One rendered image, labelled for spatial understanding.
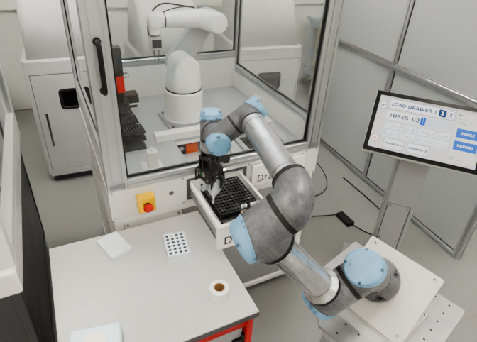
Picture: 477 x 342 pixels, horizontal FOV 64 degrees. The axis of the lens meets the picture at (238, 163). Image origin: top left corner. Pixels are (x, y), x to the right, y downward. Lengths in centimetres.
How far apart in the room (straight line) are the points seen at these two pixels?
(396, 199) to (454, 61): 103
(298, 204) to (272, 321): 148
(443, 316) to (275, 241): 82
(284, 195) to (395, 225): 150
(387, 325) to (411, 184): 96
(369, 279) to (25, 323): 124
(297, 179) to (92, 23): 80
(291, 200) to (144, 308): 72
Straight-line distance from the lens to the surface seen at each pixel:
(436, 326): 154
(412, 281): 142
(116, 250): 158
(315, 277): 112
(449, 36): 285
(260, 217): 90
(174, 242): 155
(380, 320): 142
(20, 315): 169
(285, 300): 241
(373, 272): 121
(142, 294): 144
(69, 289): 152
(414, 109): 205
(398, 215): 230
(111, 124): 144
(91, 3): 132
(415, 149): 200
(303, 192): 91
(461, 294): 285
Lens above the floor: 187
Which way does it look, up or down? 32 degrees down
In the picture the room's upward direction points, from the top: 3 degrees clockwise
